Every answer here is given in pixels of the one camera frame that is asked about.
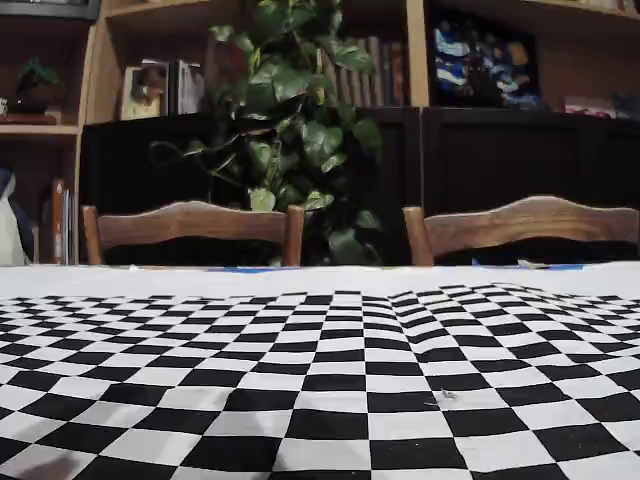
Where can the pink flat box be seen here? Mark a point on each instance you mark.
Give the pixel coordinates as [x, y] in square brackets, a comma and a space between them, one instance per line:
[590, 106]

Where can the wooden chair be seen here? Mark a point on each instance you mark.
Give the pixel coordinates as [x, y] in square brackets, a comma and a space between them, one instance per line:
[525, 225]
[190, 225]

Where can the black white checkered mat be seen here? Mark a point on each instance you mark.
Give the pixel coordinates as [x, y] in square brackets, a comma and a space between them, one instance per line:
[320, 375]

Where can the green pothos plant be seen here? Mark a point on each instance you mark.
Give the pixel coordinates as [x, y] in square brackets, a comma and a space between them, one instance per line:
[295, 100]

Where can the row of brown books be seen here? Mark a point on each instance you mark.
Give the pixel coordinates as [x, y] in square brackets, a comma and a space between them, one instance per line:
[380, 75]

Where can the black low cabinet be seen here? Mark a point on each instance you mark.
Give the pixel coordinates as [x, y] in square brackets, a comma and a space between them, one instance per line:
[500, 160]

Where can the grey upright books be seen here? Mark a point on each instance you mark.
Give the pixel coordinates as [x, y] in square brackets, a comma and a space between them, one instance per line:
[185, 90]

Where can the light wood bookshelf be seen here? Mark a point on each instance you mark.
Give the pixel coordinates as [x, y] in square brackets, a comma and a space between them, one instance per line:
[417, 50]

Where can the beige picture book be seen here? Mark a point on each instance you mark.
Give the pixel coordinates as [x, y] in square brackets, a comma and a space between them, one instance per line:
[145, 95]

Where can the starry night picture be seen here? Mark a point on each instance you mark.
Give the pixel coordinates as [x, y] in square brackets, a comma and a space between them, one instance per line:
[480, 60]

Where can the upright books orange spine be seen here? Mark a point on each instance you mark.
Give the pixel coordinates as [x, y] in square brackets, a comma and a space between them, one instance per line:
[60, 225]

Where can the white and blue bag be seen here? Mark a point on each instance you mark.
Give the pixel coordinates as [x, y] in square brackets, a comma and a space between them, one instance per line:
[12, 225]

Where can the small bonsai tree model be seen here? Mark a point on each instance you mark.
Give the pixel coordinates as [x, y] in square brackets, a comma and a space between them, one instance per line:
[37, 82]

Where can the small blue jar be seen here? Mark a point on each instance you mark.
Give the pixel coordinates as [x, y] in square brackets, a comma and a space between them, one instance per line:
[627, 105]

